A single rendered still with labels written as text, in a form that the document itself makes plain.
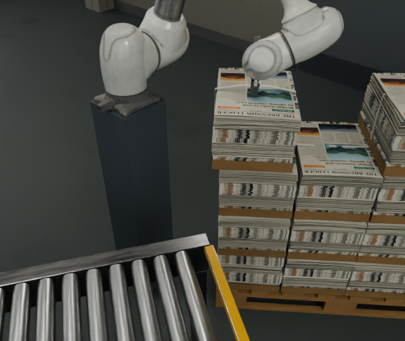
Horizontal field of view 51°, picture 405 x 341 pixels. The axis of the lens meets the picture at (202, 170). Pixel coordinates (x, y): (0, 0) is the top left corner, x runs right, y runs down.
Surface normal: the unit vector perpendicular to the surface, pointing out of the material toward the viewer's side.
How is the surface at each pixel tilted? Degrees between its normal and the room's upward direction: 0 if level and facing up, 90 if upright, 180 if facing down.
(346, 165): 1
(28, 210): 0
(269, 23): 90
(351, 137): 2
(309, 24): 61
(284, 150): 90
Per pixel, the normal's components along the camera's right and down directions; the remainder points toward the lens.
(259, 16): -0.67, 0.45
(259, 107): 0.03, -0.77
